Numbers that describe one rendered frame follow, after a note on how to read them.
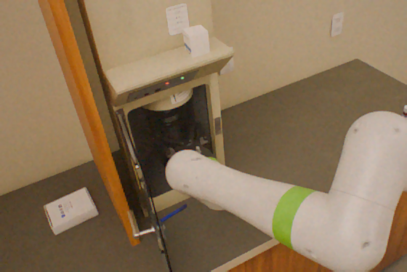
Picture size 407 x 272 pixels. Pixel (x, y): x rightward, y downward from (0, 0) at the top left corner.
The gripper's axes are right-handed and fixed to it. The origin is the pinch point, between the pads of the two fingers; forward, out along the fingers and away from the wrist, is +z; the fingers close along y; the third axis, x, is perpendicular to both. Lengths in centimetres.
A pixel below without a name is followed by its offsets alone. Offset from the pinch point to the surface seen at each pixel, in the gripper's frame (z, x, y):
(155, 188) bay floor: -7.0, 18.3, 11.1
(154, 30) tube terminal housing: -10.4, -37.6, 2.7
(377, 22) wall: 35, 10, -132
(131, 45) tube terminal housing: -10.6, -35.3, 9.2
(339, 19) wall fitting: 34, 0, -103
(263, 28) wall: 34, -6, -59
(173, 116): -4.0, -5.6, -0.4
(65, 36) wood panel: -20, -46, 25
